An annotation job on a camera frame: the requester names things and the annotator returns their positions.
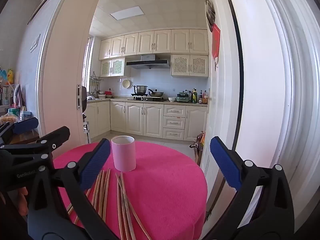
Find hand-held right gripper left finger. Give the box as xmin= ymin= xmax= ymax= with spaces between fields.
xmin=27 ymin=138 xmax=118 ymax=240

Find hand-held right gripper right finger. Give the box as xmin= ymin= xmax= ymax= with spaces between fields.
xmin=207 ymin=136 xmax=295 ymax=240

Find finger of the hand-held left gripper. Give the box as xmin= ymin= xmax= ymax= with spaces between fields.
xmin=0 ymin=126 xmax=70 ymax=162
xmin=0 ymin=117 xmax=39 ymax=145

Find pink cup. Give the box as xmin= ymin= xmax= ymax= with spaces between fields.
xmin=111 ymin=135 xmax=137 ymax=172

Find bunch of wooden chopsticks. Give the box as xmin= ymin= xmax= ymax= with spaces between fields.
xmin=66 ymin=169 xmax=153 ymax=240

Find person's left hand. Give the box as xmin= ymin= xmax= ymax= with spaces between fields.
xmin=15 ymin=186 xmax=29 ymax=217

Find brown wooden side table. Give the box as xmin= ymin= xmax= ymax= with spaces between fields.
xmin=10 ymin=130 xmax=40 ymax=145

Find clear bag of snacks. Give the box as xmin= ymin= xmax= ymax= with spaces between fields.
xmin=0 ymin=112 xmax=19 ymax=125

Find white metal step stool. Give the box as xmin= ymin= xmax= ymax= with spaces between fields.
xmin=83 ymin=120 xmax=90 ymax=144

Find row of books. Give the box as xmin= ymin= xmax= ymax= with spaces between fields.
xmin=0 ymin=84 xmax=25 ymax=107

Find orange oil bottle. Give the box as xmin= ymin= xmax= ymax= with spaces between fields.
xmin=196 ymin=131 xmax=206 ymax=153

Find black chair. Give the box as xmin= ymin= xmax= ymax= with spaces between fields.
xmin=81 ymin=86 xmax=88 ymax=115

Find white door with latch plates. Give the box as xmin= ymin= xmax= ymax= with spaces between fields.
xmin=37 ymin=0 xmax=110 ymax=145

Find cream lower kitchen cabinets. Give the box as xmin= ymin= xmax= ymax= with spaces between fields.
xmin=84 ymin=99 xmax=208 ymax=142

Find pink tablecloth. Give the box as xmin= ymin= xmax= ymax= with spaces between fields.
xmin=52 ymin=141 xmax=208 ymax=240

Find hanging utensil rack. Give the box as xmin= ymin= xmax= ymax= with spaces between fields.
xmin=89 ymin=71 xmax=105 ymax=95

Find kitchen window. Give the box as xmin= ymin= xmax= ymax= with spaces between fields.
xmin=84 ymin=36 xmax=94 ymax=100

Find green kitchen appliance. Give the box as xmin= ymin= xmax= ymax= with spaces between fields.
xmin=176 ymin=90 xmax=192 ymax=103

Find gas stove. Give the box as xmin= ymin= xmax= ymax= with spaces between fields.
xmin=127 ymin=95 xmax=168 ymax=102

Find steel cooking pot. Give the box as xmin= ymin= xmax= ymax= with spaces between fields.
xmin=132 ymin=85 xmax=148 ymax=96

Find small cream lattice cabinet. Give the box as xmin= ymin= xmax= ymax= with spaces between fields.
xmin=100 ymin=57 xmax=125 ymax=77

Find wide cream lattice cabinet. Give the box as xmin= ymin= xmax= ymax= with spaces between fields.
xmin=171 ymin=54 xmax=209 ymax=77

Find black range hood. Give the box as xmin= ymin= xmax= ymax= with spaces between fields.
xmin=126 ymin=54 xmax=170 ymax=70

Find red door hanging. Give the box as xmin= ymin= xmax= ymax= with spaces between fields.
xmin=211 ymin=23 xmax=221 ymax=62

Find ceiling light panel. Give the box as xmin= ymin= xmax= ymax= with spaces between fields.
xmin=109 ymin=6 xmax=148 ymax=20

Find dark round door hanging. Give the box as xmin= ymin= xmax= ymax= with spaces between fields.
xmin=205 ymin=0 xmax=217 ymax=28

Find white wall switch panel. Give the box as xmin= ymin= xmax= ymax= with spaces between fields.
xmin=30 ymin=34 xmax=41 ymax=53

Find white door frame moulding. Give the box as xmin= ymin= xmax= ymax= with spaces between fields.
xmin=224 ymin=0 xmax=320 ymax=230

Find framed wall picture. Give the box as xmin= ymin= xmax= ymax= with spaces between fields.
xmin=27 ymin=0 xmax=62 ymax=25

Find cream upper wall cabinets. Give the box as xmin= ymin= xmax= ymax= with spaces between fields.
xmin=99 ymin=29 xmax=209 ymax=60

